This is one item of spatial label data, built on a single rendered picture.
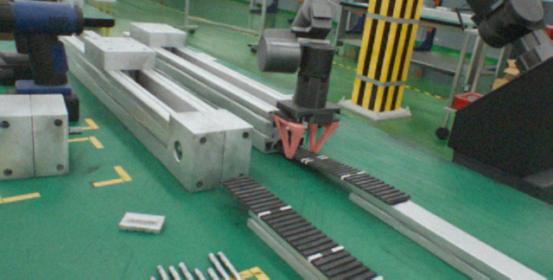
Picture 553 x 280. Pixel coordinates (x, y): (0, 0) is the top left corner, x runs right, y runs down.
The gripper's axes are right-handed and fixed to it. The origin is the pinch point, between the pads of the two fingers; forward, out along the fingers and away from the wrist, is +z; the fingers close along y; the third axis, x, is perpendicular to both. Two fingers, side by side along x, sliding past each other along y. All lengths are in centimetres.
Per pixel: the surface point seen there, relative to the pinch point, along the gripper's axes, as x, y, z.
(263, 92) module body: -17.1, -2.3, -6.1
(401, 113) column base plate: -185, -278, 74
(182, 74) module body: -41.3, 4.9, -4.1
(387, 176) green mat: 11.4, -11.2, 1.8
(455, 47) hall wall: -438, -742, 61
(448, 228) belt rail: 30.5, -0.6, -1.1
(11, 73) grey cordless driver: -58, 39, -1
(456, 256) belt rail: 33.5, 1.4, 0.7
